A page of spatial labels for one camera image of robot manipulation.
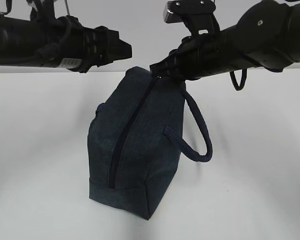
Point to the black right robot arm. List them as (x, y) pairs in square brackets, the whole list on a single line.
[(267, 35)]

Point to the dark blue lunch bag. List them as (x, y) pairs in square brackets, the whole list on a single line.
[(135, 141)]

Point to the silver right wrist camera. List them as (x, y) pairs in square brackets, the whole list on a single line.
[(176, 9)]

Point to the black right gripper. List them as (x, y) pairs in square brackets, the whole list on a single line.
[(197, 57)]

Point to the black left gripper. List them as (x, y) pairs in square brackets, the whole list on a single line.
[(103, 46)]

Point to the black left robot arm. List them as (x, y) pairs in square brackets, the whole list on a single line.
[(62, 43)]

